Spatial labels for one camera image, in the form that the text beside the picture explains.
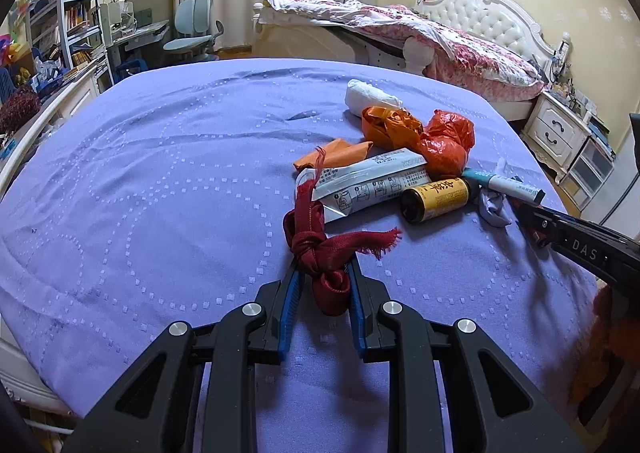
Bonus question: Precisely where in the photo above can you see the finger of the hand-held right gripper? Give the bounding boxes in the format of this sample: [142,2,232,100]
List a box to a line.
[509,197,567,248]

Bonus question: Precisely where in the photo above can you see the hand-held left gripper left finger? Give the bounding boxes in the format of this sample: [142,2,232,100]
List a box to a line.
[62,260,306,453]

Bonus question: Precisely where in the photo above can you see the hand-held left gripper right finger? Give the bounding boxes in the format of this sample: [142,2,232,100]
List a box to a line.
[347,258,586,453]

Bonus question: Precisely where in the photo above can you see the dark red knotted cloth strip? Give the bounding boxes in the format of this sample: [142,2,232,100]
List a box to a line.
[283,146,403,318]

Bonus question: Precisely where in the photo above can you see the small brown bottle yellow label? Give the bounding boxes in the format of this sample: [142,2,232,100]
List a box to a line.
[400,176,476,225]

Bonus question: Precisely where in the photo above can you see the red plastic bag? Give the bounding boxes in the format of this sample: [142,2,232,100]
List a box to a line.
[419,109,476,179]

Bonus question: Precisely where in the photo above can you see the grey cloth scrap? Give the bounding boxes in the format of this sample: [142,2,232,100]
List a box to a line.
[477,188,512,228]

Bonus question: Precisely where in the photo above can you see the teal white tube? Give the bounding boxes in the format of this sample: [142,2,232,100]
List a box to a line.
[461,168,546,204]

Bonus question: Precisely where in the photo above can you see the white wardrobe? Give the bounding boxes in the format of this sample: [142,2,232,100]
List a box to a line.
[600,113,640,234]

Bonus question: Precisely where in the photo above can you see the clear plastic drawer unit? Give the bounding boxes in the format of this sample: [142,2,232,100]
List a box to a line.
[560,136,616,211]

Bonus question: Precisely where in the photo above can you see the orange cloth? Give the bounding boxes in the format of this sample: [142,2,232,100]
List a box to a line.
[570,283,640,414]

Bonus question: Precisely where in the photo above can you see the white nightstand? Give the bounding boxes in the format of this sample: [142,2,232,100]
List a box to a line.
[520,90,593,176]

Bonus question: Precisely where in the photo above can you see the white printed tube packet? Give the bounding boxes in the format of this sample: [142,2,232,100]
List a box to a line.
[295,147,432,224]

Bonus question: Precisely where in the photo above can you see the orange folded wrapper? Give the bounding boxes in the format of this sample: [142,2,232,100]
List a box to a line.
[293,138,375,171]

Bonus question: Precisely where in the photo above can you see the orange crumpled plastic bag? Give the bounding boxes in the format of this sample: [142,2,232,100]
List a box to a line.
[361,106,426,154]

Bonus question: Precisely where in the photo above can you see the pink floral quilt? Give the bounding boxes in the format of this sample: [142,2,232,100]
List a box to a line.
[262,0,546,101]

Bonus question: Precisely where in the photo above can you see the bed with floral quilt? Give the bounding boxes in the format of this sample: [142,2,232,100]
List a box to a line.
[252,0,571,121]

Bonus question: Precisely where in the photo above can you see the white low cabinet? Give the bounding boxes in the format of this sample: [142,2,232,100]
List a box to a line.
[0,66,101,199]

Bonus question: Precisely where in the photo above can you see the light blue desk chair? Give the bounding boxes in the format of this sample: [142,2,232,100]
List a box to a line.
[164,0,225,65]

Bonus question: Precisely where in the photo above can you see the white study desk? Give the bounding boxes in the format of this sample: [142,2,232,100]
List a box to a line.
[107,20,171,84]

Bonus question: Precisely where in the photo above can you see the dark red dried flowers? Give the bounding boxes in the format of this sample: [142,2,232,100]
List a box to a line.
[0,86,42,134]

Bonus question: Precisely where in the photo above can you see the white bookshelf with books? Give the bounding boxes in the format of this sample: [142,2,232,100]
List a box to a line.
[22,0,113,89]

